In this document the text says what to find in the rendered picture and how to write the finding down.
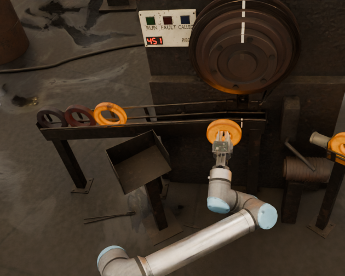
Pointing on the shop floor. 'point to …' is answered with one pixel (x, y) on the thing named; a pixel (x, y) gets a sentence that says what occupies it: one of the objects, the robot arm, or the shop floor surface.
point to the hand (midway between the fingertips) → (223, 130)
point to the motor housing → (293, 195)
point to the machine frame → (156, 69)
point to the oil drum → (5, 33)
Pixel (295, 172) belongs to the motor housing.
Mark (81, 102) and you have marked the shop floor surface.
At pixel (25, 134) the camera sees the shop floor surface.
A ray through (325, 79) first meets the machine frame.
